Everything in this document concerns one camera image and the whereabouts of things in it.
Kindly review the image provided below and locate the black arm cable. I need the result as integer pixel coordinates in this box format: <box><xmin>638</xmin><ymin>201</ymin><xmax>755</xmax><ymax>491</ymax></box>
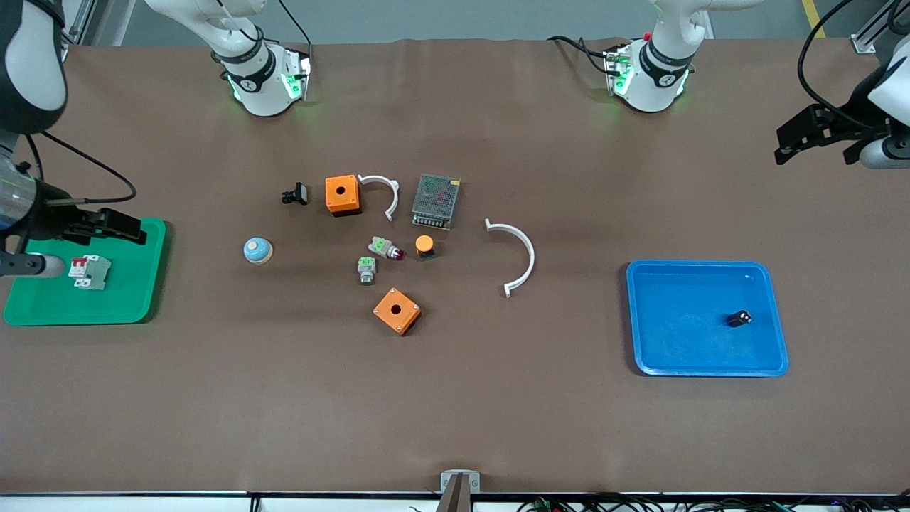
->
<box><xmin>797</xmin><ymin>0</ymin><xmax>879</xmax><ymax>130</ymax></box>
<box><xmin>25</xmin><ymin>132</ymin><xmax>137</xmax><ymax>207</ymax></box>

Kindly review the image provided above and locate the white red circuit breaker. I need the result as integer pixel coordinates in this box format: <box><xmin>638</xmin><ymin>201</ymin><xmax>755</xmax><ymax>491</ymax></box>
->
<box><xmin>68</xmin><ymin>255</ymin><xmax>112</xmax><ymax>291</ymax></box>

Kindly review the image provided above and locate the grey metal table bracket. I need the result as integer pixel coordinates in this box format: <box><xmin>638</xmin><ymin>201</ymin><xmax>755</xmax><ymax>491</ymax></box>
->
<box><xmin>440</xmin><ymin>470</ymin><xmax>481</xmax><ymax>512</ymax></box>

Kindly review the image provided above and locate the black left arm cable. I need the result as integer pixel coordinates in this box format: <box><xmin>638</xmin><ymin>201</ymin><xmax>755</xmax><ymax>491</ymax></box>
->
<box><xmin>797</xmin><ymin>0</ymin><xmax>879</xmax><ymax>130</ymax></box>

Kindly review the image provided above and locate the aluminium profile frame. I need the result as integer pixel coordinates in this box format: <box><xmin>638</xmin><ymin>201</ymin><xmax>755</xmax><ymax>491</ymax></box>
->
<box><xmin>60</xmin><ymin>0</ymin><xmax>98</xmax><ymax>48</ymax></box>
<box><xmin>851</xmin><ymin>0</ymin><xmax>902</xmax><ymax>55</ymax></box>

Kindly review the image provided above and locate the black base cable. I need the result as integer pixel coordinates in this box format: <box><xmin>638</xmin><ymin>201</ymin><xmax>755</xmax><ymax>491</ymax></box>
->
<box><xmin>276</xmin><ymin>0</ymin><xmax>314</xmax><ymax>52</ymax></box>
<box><xmin>547</xmin><ymin>36</ymin><xmax>614</xmax><ymax>76</ymax></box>

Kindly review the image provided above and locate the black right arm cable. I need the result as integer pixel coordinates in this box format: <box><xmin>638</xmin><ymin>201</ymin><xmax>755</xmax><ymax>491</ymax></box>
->
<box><xmin>25</xmin><ymin>132</ymin><xmax>137</xmax><ymax>207</ymax></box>

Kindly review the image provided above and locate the orange one-hole button box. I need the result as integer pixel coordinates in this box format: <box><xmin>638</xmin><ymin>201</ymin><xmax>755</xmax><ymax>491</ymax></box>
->
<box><xmin>325</xmin><ymin>175</ymin><xmax>363</xmax><ymax>218</ymax></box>
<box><xmin>373</xmin><ymin>287</ymin><xmax>422</xmax><ymax>336</ymax></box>

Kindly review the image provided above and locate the small white half-ring clamp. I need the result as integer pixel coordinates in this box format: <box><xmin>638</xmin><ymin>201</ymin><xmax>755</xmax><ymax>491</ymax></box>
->
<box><xmin>358</xmin><ymin>174</ymin><xmax>400</xmax><ymax>223</ymax></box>

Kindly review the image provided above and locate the blue plastic tray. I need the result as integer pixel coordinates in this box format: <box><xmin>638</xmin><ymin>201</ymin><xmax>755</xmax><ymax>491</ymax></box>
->
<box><xmin>626</xmin><ymin>260</ymin><xmax>790</xmax><ymax>378</ymax></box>

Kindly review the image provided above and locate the metal mesh power supply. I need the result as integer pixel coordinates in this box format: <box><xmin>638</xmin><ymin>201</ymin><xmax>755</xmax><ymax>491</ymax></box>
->
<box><xmin>412</xmin><ymin>173</ymin><xmax>461</xmax><ymax>230</ymax></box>

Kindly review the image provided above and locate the green plastic tray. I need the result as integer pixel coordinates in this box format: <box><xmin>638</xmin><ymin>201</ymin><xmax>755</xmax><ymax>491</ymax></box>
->
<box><xmin>4</xmin><ymin>217</ymin><xmax>168</xmax><ymax>326</ymax></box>

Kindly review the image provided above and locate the large white half-ring clamp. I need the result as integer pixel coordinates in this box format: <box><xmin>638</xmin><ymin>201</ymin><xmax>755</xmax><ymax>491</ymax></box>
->
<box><xmin>485</xmin><ymin>219</ymin><xmax>536</xmax><ymax>298</ymax></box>

